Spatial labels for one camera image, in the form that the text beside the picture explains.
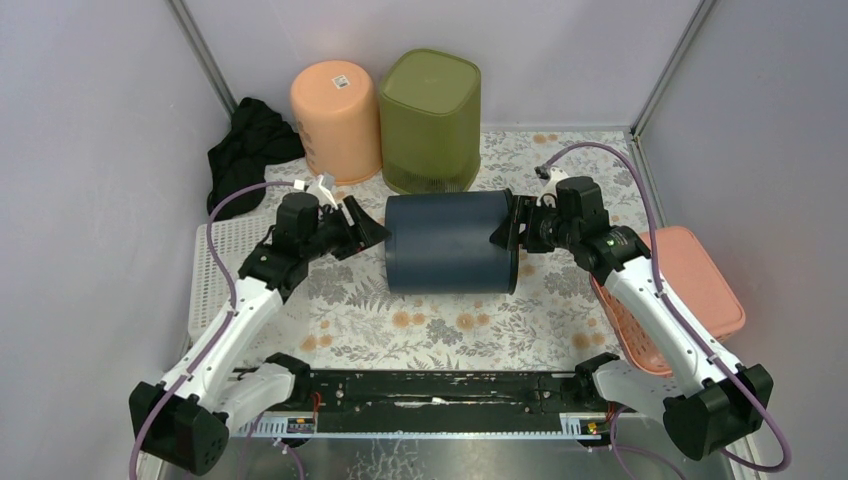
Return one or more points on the dark blue round bin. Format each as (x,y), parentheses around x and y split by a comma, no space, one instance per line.
(440,244)

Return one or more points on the black cloth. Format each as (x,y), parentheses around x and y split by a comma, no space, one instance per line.
(259,137)

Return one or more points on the green mesh waste bin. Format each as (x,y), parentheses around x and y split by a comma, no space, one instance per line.
(430,114)

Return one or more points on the orange round bucket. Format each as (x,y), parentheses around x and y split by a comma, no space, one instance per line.
(335,108)

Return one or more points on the floral table mat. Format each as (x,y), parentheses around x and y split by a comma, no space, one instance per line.
(552,321)

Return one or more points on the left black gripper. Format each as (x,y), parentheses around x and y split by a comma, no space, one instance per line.
(351,227)

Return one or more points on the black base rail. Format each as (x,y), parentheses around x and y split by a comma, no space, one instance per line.
(449,402)

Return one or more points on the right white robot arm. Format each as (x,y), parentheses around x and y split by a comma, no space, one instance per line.
(712,399)

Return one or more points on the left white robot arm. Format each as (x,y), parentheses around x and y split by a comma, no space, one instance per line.
(188,417)

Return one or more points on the pink plastic basket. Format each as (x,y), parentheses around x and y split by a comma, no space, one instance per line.
(699,284)

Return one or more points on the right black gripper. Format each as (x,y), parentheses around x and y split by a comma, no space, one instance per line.
(523,210)

